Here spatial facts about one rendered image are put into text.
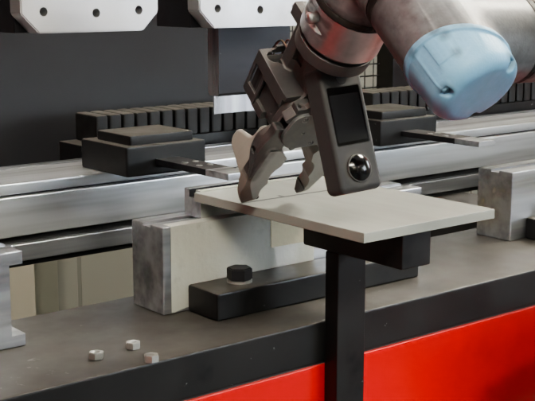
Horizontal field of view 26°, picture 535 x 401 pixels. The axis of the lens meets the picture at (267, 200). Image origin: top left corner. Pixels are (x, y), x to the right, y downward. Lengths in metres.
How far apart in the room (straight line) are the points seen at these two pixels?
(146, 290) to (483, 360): 0.42
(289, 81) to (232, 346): 0.27
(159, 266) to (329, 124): 0.30
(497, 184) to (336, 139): 0.62
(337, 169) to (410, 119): 0.73
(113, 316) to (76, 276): 2.05
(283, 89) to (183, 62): 0.81
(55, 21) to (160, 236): 0.26
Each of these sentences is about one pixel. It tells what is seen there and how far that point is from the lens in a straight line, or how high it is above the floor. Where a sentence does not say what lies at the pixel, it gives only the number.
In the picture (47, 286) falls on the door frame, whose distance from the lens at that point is 3.24.
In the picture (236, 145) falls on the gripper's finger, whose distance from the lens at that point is 1.13.
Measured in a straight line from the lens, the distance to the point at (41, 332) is 1.19.
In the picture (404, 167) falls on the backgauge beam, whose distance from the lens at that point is 1.81.
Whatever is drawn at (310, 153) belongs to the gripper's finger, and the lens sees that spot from 1.12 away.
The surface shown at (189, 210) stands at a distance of 1.27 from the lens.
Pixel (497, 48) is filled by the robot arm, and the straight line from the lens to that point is 0.88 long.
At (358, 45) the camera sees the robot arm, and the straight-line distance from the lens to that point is 0.99.
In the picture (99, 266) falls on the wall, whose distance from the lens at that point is 3.30.
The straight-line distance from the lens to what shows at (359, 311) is 1.22.
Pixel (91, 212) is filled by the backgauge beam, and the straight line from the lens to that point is 1.47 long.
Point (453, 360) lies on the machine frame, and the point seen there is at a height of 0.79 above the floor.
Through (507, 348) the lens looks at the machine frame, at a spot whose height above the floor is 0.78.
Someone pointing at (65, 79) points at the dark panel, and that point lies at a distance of 1.74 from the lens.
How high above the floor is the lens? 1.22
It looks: 11 degrees down
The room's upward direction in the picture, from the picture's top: straight up
